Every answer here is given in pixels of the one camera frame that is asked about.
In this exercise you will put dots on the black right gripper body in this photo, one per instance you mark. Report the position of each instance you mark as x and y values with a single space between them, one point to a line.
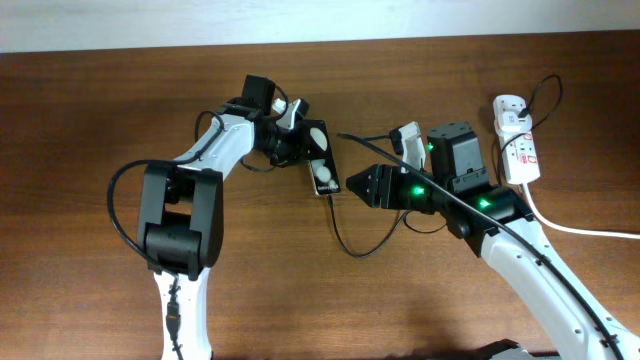
410 189

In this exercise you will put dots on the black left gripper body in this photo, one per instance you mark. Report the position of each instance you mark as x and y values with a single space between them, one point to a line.
283 144

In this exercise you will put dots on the black smartphone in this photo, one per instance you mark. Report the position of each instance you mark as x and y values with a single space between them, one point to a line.
324 175

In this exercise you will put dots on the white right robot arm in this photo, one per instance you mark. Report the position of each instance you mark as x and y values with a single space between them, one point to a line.
443 172

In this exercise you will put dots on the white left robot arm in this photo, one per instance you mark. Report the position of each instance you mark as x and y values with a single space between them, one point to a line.
181 220

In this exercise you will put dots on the white USB charger adapter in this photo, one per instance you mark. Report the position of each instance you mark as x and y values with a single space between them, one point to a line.
510 123

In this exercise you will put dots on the white power strip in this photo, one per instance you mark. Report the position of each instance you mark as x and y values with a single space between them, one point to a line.
519 156

